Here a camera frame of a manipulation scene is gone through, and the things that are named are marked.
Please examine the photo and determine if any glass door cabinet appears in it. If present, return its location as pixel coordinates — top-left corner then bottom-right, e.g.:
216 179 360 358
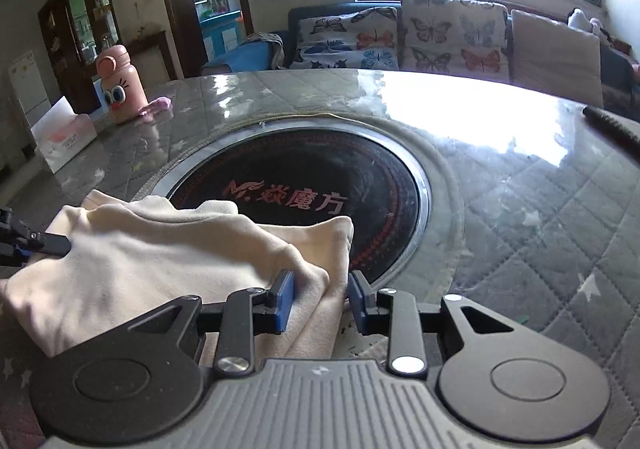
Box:
37 0 123 114

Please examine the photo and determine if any tall butterfly print cushion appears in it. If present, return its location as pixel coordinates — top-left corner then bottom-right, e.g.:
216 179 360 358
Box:
400 0 511 82

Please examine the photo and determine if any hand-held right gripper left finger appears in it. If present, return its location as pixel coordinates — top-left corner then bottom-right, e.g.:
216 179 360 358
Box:
127 269 297 377

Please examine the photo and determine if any round black induction cooktop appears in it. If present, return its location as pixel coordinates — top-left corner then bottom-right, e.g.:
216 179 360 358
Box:
162 121 432 287

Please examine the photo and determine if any small pink cloth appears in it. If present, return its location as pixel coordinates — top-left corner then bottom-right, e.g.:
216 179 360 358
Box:
140 97 173 120

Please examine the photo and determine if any cream long-sleeved shirt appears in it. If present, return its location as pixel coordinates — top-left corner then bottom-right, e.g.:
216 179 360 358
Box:
0 189 356 365

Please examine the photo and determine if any dark blue sofa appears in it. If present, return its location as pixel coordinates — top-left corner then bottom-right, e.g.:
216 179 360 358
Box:
287 1 640 120

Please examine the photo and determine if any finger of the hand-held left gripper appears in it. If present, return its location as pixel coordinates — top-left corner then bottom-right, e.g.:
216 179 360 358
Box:
0 243 48 271
0 208 71 258

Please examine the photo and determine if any turquoise counter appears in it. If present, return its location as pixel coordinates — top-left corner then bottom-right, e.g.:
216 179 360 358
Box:
197 11 246 64

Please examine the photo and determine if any black remote control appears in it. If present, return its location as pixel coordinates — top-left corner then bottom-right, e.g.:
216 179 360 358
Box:
582 105 640 152

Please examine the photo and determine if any wide butterfly print cushion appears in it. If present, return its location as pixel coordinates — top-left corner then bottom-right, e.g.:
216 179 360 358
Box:
292 6 401 71

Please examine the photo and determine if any pink cartoon water bottle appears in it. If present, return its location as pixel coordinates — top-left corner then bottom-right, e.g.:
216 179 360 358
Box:
95 45 149 124

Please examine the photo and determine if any white tissue pack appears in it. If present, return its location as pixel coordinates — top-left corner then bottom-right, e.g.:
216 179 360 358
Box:
30 96 98 174

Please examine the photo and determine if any plain beige cushion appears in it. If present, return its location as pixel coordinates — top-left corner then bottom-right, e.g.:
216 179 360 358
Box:
509 9 605 107

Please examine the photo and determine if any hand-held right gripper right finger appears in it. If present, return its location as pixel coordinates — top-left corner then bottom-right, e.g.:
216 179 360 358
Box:
347 270 516 375

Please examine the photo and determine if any blue cloth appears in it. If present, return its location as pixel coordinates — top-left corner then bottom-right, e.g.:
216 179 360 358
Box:
202 36 286 74

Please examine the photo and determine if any dark wooden door frame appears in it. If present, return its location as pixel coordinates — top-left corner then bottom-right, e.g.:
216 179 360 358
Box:
150 0 256 80

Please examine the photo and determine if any black and white plush toy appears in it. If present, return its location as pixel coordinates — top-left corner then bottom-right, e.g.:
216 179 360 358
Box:
567 8 603 37

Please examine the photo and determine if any dark wooden side table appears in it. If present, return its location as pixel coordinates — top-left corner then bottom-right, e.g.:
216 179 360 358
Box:
132 31 178 80

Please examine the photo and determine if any grey garment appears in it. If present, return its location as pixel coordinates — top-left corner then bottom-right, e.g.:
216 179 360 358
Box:
247 31 286 70

